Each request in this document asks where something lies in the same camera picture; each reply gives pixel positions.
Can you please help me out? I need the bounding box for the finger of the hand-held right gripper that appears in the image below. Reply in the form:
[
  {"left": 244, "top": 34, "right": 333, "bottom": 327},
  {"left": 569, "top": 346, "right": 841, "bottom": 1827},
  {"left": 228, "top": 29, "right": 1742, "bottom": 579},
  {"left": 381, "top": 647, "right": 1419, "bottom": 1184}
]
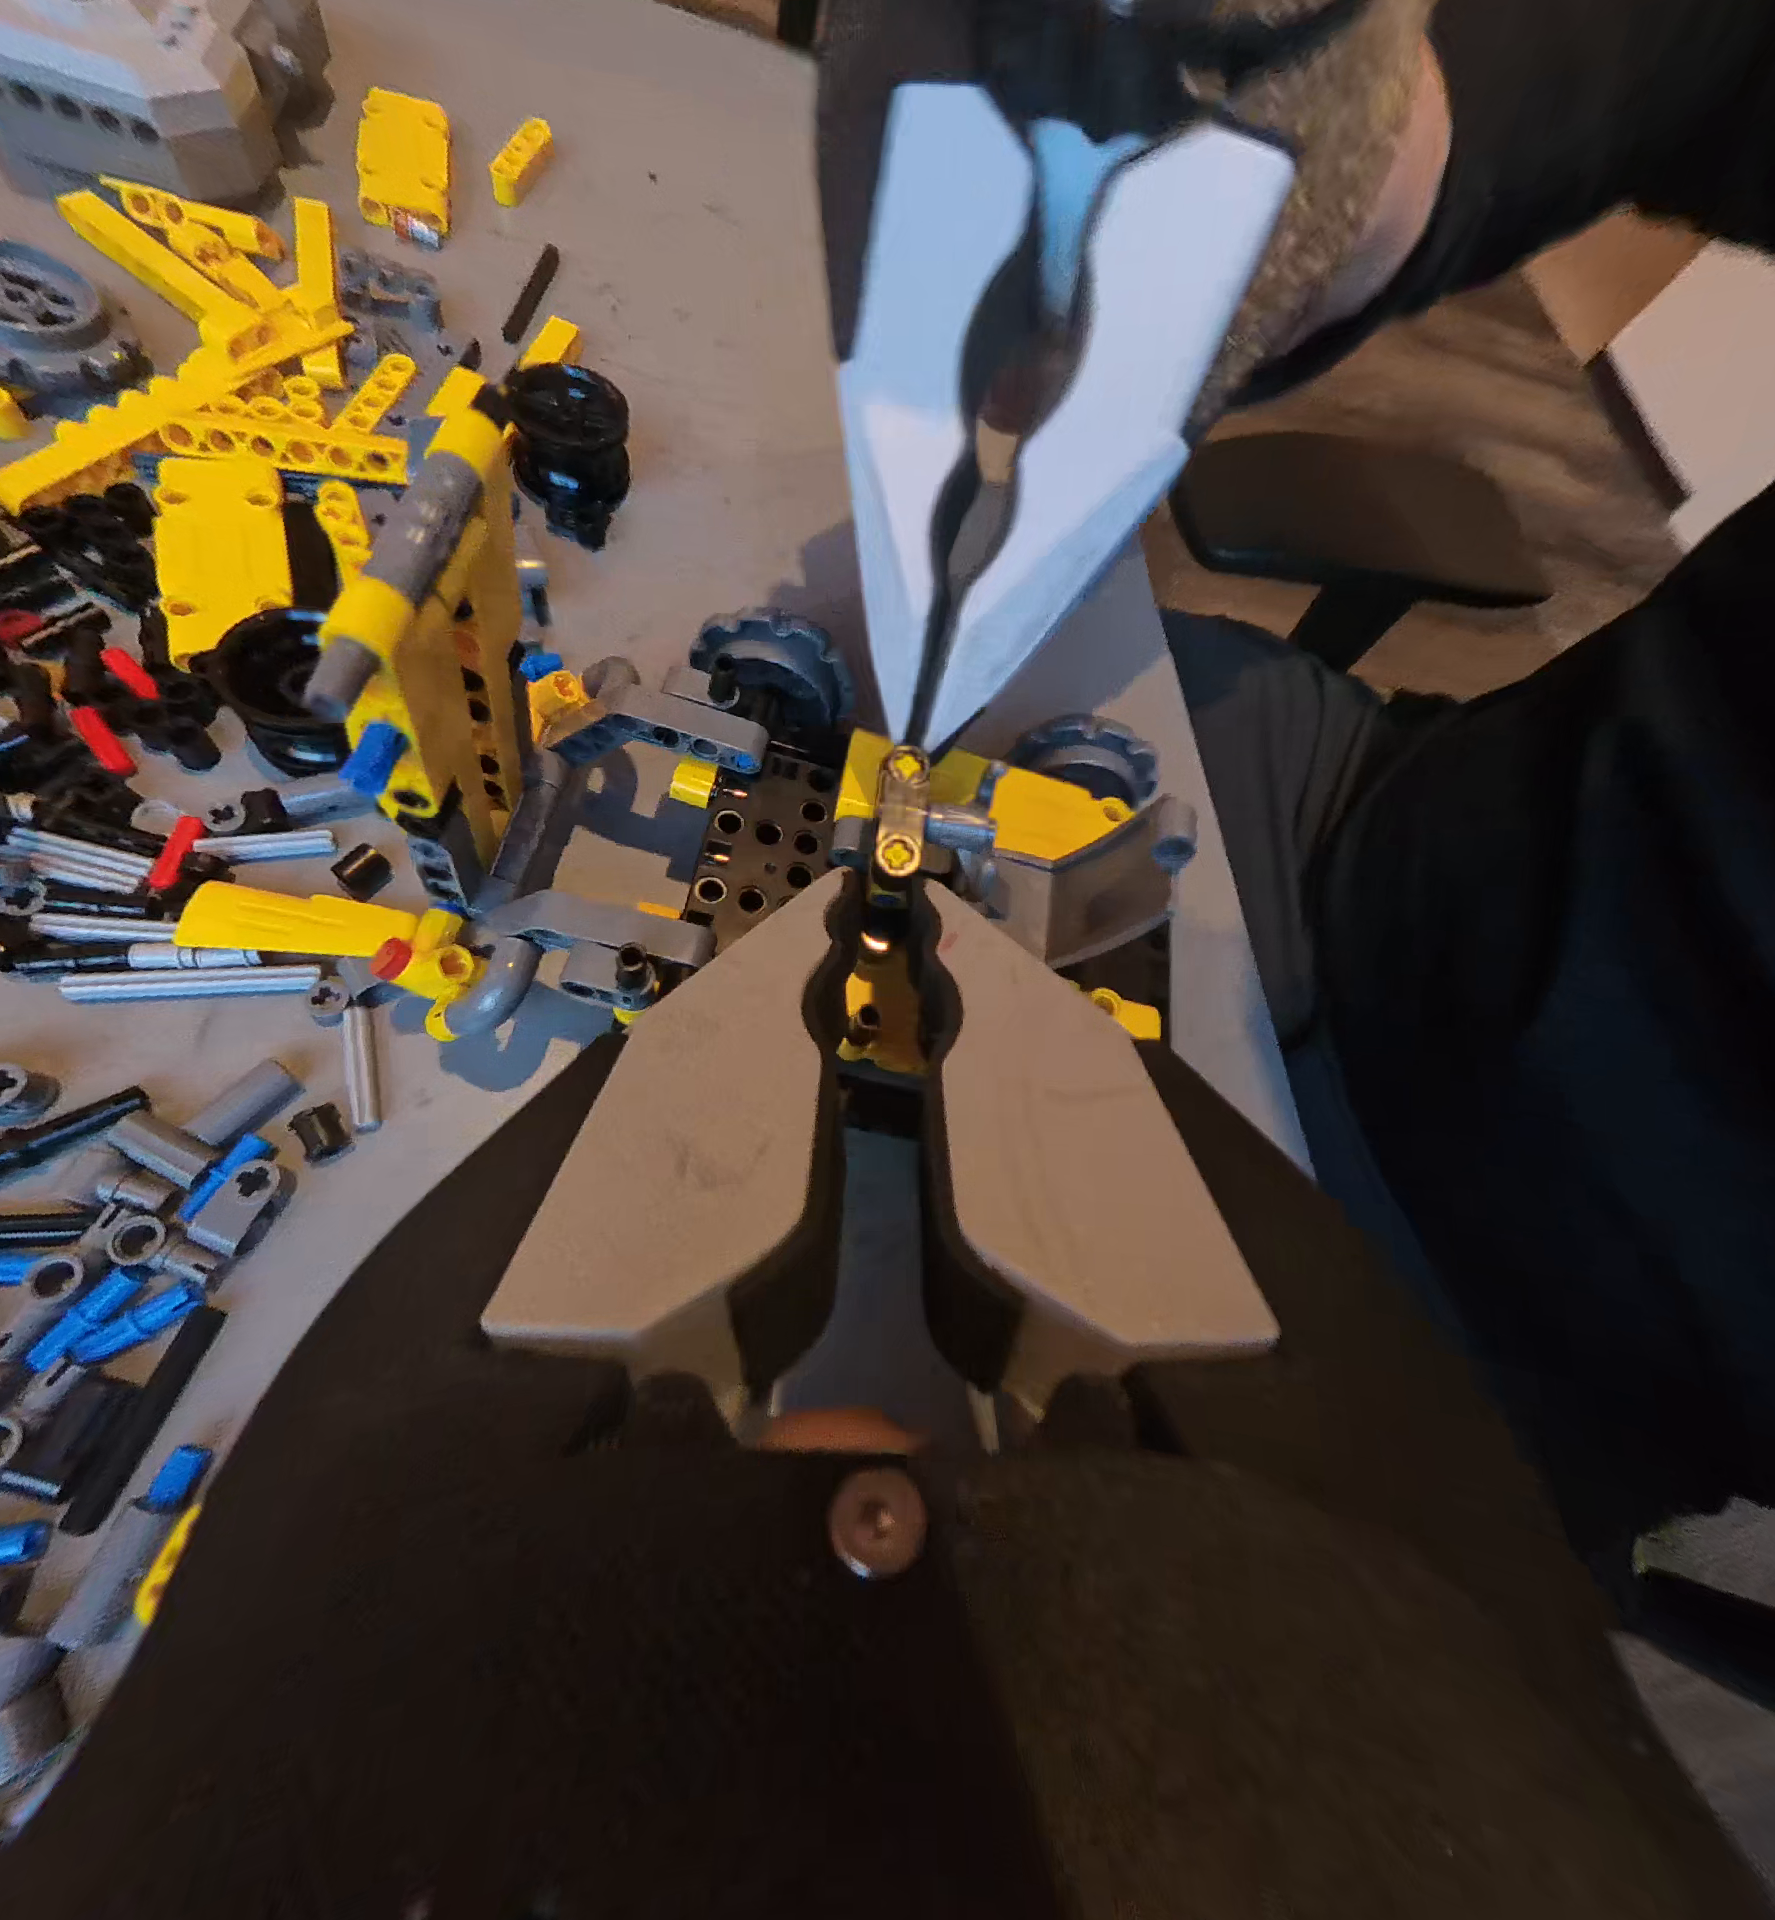
[
  {"left": 920, "top": 121, "right": 1300, "bottom": 754},
  {"left": 837, "top": 81, "right": 1044, "bottom": 740}
]

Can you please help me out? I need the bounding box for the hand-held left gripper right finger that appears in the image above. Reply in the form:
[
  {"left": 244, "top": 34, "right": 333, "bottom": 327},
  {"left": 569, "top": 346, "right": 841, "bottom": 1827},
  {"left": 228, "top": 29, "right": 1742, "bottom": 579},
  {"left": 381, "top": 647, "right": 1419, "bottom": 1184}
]
[{"left": 914, "top": 881, "right": 1283, "bottom": 1406}]

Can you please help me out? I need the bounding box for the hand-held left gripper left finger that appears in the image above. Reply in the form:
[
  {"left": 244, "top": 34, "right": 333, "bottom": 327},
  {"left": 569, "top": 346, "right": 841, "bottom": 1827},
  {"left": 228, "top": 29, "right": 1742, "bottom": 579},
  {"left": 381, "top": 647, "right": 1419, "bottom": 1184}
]
[{"left": 482, "top": 868, "right": 852, "bottom": 1406}]

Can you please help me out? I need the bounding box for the short black holed beam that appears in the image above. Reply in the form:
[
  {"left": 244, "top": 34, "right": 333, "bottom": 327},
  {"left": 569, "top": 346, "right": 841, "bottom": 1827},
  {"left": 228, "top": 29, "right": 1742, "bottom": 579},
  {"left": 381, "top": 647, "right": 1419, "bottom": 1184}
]
[{"left": 871, "top": 743, "right": 936, "bottom": 887}]

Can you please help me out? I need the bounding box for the yellow toy vehicle assembly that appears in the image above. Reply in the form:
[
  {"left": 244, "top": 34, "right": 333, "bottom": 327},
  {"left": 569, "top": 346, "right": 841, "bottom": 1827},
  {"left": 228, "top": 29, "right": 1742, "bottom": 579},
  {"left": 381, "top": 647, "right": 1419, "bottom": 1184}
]
[{"left": 303, "top": 403, "right": 1205, "bottom": 1082}]

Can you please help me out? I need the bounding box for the grey desk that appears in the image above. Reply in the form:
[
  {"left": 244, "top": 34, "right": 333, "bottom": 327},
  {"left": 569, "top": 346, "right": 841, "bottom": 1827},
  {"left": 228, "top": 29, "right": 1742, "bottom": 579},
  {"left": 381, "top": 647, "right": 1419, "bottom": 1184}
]
[{"left": 0, "top": 0, "right": 1309, "bottom": 1878}]

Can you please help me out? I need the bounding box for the person's right hand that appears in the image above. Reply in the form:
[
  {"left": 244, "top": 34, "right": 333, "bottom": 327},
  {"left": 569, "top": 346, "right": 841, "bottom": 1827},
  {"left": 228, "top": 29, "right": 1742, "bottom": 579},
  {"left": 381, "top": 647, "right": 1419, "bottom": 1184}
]
[{"left": 1330, "top": 59, "right": 1456, "bottom": 343}]

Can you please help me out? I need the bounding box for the black spoked wheel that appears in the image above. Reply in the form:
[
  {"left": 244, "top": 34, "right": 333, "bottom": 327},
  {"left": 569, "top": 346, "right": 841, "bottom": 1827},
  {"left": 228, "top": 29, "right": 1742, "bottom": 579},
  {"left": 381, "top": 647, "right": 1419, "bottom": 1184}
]
[{"left": 504, "top": 360, "right": 634, "bottom": 548}]

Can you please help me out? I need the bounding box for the person's leg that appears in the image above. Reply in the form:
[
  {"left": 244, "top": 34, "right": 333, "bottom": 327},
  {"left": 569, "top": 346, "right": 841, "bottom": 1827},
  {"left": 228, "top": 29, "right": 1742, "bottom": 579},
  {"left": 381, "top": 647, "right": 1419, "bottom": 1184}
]
[{"left": 1163, "top": 608, "right": 1429, "bottom": 1188}]

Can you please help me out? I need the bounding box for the dark grey joint connector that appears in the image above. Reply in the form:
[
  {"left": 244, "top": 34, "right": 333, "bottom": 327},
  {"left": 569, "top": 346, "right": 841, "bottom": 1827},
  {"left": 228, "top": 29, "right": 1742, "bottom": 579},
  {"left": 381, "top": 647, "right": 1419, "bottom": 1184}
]
[{"left": 340, "top": 248, "right": 447, "bottom": 331}]

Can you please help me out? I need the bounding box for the yellow motor block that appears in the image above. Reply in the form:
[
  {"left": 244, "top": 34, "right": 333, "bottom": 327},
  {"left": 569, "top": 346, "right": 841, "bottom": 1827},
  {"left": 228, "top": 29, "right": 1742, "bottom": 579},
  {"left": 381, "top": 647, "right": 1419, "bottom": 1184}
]
[{"left": 358, "top": 88, "right": 454, "bottom": 250}]

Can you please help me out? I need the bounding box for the pile of mixed small pieces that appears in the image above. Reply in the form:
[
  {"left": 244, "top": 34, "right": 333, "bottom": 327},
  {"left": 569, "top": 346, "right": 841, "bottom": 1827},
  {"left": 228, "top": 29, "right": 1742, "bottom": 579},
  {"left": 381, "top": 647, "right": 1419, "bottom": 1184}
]
[{"left": 0, "top": 449, "right": 530, "bottom": 1892}]

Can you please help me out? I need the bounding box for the pile of yellow building pieces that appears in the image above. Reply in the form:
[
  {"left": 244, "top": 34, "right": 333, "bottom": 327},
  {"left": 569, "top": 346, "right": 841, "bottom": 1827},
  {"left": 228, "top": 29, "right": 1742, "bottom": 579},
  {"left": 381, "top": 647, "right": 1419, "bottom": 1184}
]
[{"left": 0, "top": 172, "right": 589, "bottom": 663}]

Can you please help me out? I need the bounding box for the grey battery box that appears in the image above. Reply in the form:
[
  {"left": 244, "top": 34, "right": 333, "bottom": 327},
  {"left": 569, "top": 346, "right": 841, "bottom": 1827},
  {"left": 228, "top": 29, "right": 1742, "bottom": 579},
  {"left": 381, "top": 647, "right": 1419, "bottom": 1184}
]
[{"left": 0, "top": 0, "right": 333, "bottom": 204}]

